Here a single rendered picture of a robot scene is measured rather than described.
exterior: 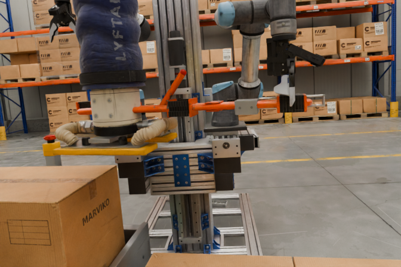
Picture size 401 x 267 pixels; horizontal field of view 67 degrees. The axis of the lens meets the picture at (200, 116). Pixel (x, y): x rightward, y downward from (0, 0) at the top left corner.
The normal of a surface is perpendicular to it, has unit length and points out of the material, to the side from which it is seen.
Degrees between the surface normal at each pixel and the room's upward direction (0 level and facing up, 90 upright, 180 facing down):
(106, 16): 69
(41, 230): 90
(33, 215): 90
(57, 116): 94
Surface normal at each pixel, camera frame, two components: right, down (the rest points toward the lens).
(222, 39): -0.07, 0.12
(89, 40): -0.33, -0.09
